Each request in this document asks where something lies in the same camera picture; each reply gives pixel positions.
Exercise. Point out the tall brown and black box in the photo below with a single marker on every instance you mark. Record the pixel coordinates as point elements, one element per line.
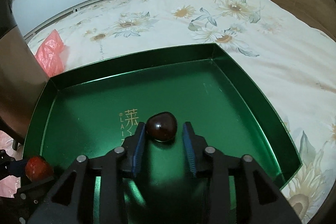
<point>18,69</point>

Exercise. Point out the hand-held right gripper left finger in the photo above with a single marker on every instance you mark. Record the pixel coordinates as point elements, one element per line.
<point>138,145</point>

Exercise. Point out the red jujube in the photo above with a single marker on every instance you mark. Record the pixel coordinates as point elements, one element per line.
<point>36,167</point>

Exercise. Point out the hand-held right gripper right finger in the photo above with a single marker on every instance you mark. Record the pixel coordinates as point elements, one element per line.
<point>188,145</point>

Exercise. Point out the floral blanket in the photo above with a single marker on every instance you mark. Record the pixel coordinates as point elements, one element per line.
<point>183,3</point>

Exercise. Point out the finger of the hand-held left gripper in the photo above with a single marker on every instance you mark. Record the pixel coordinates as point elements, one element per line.
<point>15,168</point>
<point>31,186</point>

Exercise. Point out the green metal tray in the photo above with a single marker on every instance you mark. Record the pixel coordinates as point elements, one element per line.
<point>92,113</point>

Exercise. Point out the dark brown chestnut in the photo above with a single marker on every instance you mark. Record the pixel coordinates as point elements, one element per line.
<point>160,127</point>

